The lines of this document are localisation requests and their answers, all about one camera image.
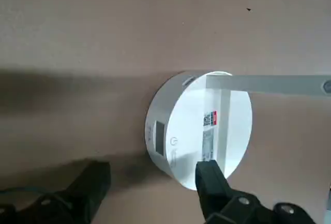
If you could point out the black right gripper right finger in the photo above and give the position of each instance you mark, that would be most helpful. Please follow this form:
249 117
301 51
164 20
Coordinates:
214 195

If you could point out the white foldable desk lamp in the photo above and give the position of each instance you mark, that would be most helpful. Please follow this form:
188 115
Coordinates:
188 120

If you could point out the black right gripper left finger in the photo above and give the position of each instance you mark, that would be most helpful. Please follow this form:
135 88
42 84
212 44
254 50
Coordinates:
85 187

